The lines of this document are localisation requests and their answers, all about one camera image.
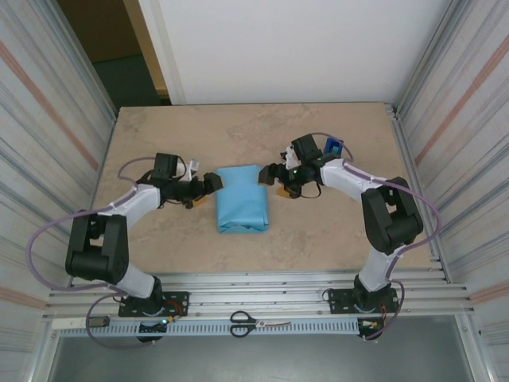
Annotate slotted grey cable duct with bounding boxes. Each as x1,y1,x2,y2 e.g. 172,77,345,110
53,318,361,338

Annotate black handled scissors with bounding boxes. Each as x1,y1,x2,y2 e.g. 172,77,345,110
229,310,292,338

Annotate brown wooden door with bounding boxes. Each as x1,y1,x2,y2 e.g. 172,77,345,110
57,0,172,99

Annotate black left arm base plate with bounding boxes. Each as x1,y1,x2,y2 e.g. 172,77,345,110
118,290,191,318

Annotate blue tape dispenser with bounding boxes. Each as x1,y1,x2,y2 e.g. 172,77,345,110
324,136,345,158

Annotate white door frame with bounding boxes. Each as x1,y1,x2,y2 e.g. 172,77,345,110
137,0,188,107

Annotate aluminium rail frame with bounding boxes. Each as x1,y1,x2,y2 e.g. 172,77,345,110
41,270,478,322

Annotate black connector module with wires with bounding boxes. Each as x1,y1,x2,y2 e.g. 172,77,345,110
356,318,387,342

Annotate blue cloth sheet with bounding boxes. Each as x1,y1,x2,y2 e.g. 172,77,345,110
216,163,268,235

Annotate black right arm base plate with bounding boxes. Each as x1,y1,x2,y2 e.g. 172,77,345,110
328,288,399,315

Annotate black connector module with led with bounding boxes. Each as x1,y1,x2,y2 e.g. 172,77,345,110
137,317,178,343

